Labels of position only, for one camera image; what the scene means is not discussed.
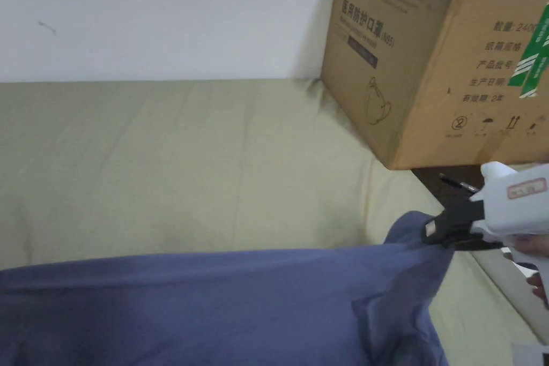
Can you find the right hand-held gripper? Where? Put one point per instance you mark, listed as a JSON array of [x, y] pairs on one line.
[[510, 211]]

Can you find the dark blue garment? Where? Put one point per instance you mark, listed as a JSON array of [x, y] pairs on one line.
[[214, 310]]

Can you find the person's right hand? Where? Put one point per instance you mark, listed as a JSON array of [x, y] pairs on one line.
[[536, 246]]

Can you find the black pen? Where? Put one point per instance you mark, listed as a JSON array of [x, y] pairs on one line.
[[458, 183]]

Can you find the brown cardboard carton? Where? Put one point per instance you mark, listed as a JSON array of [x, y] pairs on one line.
[[411, 83]]

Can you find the bed with pale green sheet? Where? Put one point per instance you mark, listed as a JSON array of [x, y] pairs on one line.
[[171, 160]]

